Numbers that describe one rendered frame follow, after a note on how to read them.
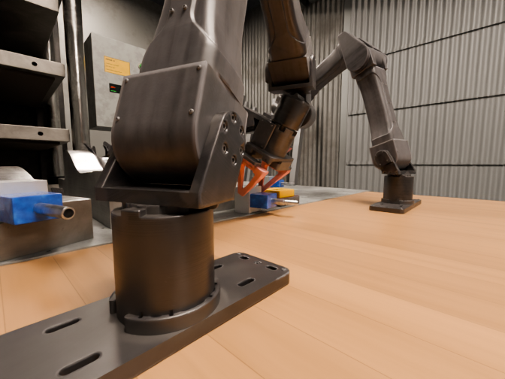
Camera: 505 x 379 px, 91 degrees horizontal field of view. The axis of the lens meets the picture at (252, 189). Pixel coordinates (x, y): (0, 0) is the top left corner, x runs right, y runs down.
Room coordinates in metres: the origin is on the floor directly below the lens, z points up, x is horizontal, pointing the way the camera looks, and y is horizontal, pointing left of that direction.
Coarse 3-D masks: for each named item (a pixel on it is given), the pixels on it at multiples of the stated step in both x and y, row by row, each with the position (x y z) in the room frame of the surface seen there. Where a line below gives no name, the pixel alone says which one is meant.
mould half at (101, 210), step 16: (64, 160) 0.64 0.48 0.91; (80, 160) 0.57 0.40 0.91; (96, 160) 0.59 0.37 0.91; (80, 176) 0.51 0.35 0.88; (96, 176) 0.42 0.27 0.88; (64, 192) 0.66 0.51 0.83; (80, 192) 0.52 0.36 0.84; (96, 208) 0.43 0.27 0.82; (112, 208) 0.38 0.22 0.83; (224, 208) 0.53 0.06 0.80
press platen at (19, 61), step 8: (0, 56) 0.88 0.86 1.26; (8, 56) 0.90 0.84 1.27; (16, 56) 0.91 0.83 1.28; (24, 56) 0.93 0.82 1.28; (0, 64) 0.88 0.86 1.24; (8, 64) 0.90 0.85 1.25; (16, 64) 0.91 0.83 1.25; (24, 64) 0.92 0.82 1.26; (32, 64) 0.96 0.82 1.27; (40, 64) 0.96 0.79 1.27; (48, 64) 0.97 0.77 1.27; (56, 64) 0.99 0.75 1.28; (32, 72) 0.96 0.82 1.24; (40, 72) 0.96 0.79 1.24; (48, 72) 0.97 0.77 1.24; (56, 72) 0.99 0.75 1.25; (64, 72) 1.01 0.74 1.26; (56, 80) 1.05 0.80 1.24; (56, 88) 1.15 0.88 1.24; (48, 96) 1.29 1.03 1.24
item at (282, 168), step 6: (264, 162) 0.55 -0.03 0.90; (282, 162) 0.48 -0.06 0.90; (288, 162) 0.50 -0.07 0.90; (276, 168) 0.48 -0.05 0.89; (282, 168) 0.49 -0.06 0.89; (288, 168) 0.52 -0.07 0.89; (282, 174) 0.53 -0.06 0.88; (270, 180) 0.54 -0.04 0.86; (276, 180) 0.53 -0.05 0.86; (264, 186) 0.55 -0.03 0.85
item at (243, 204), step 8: (248, 192) 0.49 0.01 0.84; (256, 192) 0.52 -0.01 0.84; (240, 200) 0.50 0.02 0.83; (248, 200) 0.49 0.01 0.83; (256, 200) 0.49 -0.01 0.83; (264, 200) 0.48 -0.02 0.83; (272, 200) 0.49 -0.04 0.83; (280, 200) 0.48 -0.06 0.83; (288, 200) 0.47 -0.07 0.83; (296, 200) 0.47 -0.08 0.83; (240, 208) 0.50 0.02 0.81; (248, 208) 0.49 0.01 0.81; (256, 208) 0.52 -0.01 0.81; (264, 208) 0.48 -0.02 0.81
